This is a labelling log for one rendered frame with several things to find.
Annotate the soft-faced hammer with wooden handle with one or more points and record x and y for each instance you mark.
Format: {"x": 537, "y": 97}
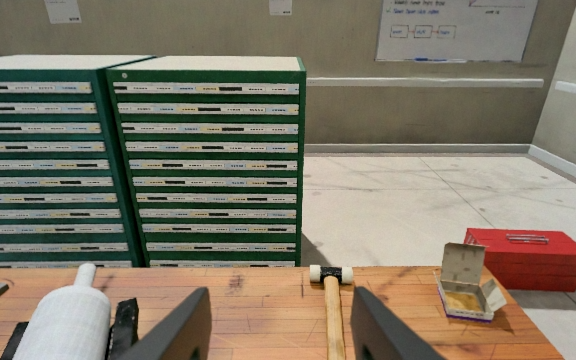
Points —
{"x": 334, "y": 333}

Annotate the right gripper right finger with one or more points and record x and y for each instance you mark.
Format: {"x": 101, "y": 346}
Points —
{"x": 379, "y": 334}

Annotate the red tool box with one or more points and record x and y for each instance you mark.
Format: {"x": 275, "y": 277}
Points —
{"x": 547, "y": 264}

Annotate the cardboard box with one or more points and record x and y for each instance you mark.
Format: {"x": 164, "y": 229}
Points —
{"x": 464, "y": 263}

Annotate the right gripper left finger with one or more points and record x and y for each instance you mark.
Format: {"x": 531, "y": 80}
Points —
{"x": 183, "y": 334}

